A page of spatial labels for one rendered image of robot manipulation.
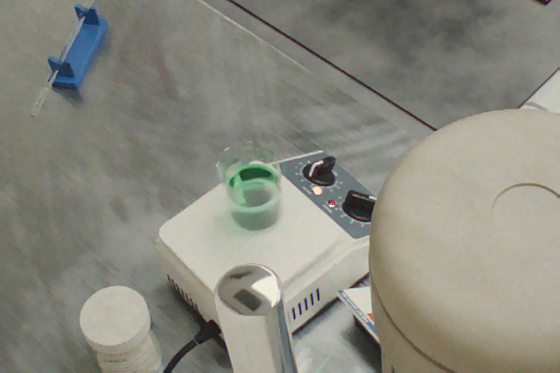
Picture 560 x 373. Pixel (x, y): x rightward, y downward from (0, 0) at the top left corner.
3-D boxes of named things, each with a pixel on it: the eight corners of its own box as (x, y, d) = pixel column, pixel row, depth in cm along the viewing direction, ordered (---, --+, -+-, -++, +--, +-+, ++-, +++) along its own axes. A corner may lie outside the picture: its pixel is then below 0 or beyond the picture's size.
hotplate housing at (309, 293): (323, 164, 116) (317, 112, 110) (414, 243, 110) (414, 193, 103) (145, 295, 109) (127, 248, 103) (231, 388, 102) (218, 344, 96)
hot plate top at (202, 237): (258, 161, 107) (257, 155, 107) (345, 240, 101) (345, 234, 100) (154, 236, 103) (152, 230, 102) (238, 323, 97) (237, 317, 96)
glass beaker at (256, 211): (218, 232, 102) (204, 176, 96) (241, 184, 105) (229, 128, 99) (281, 249, 100) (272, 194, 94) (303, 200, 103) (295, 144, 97)
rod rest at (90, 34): (81, 20, 132) (74, -2, 129) (109, 24, 131) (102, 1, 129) (49, 85, 126) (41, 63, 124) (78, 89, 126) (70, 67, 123)
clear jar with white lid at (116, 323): (91, 344, 106) (70, 299, 100) (153, 321, 107) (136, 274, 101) (109, 399, 102) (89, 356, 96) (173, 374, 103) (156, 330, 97)
